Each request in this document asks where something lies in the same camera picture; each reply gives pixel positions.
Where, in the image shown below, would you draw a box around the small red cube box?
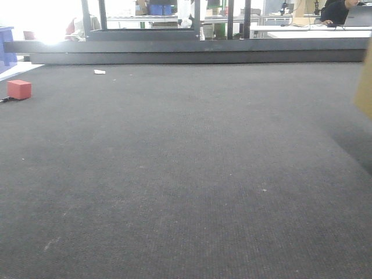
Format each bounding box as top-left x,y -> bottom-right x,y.
7,80 -> 32,100

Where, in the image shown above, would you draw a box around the blue plastic stool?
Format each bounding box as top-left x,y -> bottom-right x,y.
0,26 -> 17,73

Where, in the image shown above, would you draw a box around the white work table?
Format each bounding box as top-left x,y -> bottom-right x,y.
251,24 -> 371,39

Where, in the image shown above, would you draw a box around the white paper scrap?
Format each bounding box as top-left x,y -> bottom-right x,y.
94,69 -> 106,74

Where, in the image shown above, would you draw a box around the blue storage bins on shelf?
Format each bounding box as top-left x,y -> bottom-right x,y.
148,4 -> 172,16

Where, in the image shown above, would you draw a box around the person in black shirt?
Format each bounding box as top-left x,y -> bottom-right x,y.
320,0 -> 360,25

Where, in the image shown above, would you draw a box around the black metal rack frame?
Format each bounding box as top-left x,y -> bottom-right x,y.
80,0 -> 252,42

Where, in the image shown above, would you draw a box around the black conveyor end frame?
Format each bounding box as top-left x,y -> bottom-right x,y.
7,38 -> 371,65

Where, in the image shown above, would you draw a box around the tall brown cardboard box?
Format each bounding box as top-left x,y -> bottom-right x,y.
353,40 -> 372,120

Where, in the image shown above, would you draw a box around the grey laptop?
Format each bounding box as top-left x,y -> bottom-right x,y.
344,5 -> 372,27

